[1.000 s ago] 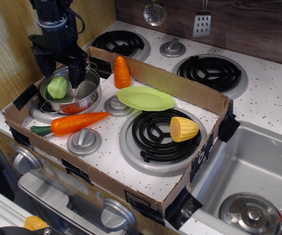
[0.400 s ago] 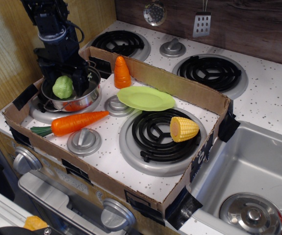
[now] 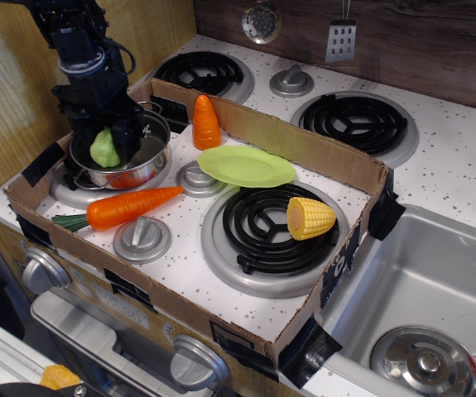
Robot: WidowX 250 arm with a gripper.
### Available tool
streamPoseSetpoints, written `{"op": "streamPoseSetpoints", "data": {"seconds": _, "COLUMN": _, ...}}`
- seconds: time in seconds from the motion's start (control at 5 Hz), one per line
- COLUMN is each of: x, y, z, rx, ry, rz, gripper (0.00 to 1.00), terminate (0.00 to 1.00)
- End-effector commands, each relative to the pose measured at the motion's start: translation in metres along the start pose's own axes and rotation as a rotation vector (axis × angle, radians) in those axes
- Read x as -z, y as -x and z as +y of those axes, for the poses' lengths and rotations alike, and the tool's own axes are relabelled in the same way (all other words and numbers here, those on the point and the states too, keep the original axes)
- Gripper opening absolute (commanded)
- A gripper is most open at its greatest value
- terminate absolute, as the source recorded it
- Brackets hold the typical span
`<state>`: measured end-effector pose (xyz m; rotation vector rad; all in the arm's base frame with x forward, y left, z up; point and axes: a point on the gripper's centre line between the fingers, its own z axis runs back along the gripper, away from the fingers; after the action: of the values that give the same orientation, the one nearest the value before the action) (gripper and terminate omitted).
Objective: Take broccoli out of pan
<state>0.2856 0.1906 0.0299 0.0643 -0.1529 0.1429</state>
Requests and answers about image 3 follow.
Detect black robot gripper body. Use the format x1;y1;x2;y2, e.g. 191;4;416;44
52;49;143;125

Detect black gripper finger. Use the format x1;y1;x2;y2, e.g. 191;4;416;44
112;118;142;164
70;119;102;165

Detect light green toy broccoli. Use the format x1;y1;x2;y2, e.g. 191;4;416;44
89;128;121;168

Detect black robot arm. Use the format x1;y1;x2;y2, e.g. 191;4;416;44
13;1;142;165

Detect stainless steel pan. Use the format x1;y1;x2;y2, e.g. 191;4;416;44
70;101;171;190

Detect front left burner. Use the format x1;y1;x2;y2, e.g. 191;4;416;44
50;162;171;210

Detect short orange toy carrot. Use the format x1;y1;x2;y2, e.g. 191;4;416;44
193;94;222;151

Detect long orange toy carrot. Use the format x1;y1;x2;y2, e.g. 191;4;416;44
52;186;184;232

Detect middle silver stove knob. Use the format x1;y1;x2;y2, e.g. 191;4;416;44
175;160;227;199

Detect silver stove knob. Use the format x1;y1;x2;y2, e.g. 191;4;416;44
269;65;315;98
113;216;171;265
175;160;227;199

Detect front silver stove knob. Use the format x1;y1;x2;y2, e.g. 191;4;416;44
113;216;171;265

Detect light green plastic plate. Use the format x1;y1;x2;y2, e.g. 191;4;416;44
197;146;296;188

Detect left oven knob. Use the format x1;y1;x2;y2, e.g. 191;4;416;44
22;247;72;295

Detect oven knob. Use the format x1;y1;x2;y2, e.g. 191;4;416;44
170;334;229;391
22;247;72;295

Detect front right black burner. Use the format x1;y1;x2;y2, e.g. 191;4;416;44
200;182;350;299

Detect hanging metal strainer ladle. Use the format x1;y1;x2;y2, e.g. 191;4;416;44
242;1;281;45

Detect back silver stove knob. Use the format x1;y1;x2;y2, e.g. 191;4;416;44
269;65;315;98

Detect yellow toy corn cob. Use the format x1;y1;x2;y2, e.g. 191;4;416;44
286;197;337;241

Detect hanging metal slotted spatula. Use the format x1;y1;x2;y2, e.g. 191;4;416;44
325;1;357;64

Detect right oven knob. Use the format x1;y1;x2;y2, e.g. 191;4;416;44
170;334;229;391

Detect back right black burner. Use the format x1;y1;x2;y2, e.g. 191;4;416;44
291;91;419;169

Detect orange yellow object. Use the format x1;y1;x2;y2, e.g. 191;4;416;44
39;364;81;390

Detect silver toy sink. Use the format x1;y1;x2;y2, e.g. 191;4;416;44
303;206;476;396

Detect steel pot lid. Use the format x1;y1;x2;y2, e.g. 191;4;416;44
368;326;476;396

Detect silver oven door handle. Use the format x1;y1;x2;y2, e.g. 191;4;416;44
31;292;212;396

